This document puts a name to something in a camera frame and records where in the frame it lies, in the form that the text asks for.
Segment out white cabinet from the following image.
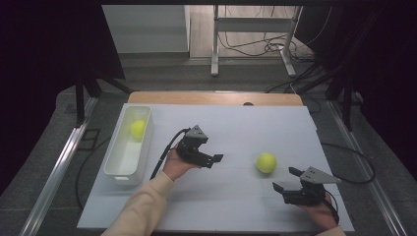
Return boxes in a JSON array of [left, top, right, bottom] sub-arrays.
[[101, 4, 191, 54]]

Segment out thin black floor cable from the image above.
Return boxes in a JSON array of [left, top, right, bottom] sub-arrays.
[[75, 136, 112, 210]]

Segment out thick black floor cables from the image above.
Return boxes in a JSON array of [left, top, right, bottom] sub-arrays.
[[265, 63, 324, 94]]

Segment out black stand legs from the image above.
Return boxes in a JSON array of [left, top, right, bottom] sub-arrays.
[[296, 62, 355, 132], [74, 75, 134, 126]]

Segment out white metal stand frame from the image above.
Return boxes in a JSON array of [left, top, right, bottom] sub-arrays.
[[210, 4, 304, 79]]

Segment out yellow tennis ball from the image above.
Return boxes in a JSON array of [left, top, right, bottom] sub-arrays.
[[256, 151, 277, 175], [130, 119, 148, 141]]

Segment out person's left hand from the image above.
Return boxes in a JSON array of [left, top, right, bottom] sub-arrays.
[[161, 144, 202, 182]]

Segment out person's right hand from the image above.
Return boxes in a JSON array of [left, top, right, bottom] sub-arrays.
[[299, 192, 339, 232]]

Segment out left hand-held gripper black cable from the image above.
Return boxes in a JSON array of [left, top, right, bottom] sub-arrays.
[[149, 127, 191, 181]]

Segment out tangle of floor cables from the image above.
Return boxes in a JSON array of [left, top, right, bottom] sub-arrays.
[[217, 30, 316, 63]]

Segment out white plastic bin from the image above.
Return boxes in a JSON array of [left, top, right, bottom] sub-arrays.
[[102, 104, 155, 187]]

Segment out white board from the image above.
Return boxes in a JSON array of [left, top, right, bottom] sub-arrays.
[[77, 102, 356, 233]]

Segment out dark curtain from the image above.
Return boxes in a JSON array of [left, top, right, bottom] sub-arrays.
[[0, 0, 126, 195], [294, 0, 417, 181]]

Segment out right hand-held gripper black cable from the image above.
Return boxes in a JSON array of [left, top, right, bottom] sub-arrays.
[[324, 189, 340, 225]]

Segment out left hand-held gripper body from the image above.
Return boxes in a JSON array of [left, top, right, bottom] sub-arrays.
[[176, 124, 214, 169]]

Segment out looped black cable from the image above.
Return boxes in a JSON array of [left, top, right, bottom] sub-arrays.
[[321, 142, 377, 185]]

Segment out hand-held gripper black cable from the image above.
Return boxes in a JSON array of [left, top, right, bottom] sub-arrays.
[[149, 127, 191, 181], [324, 189, 340, 225]]

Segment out wooden table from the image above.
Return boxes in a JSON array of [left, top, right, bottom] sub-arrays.
[[127, 90, 304, 107]]

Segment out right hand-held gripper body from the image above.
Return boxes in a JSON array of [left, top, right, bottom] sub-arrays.
[[282, 166, 342, 207]]

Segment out aluminium floor rail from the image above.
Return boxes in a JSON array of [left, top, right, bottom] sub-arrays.
[[18, 96, 99, 236], [328, 99, 409, 236]]

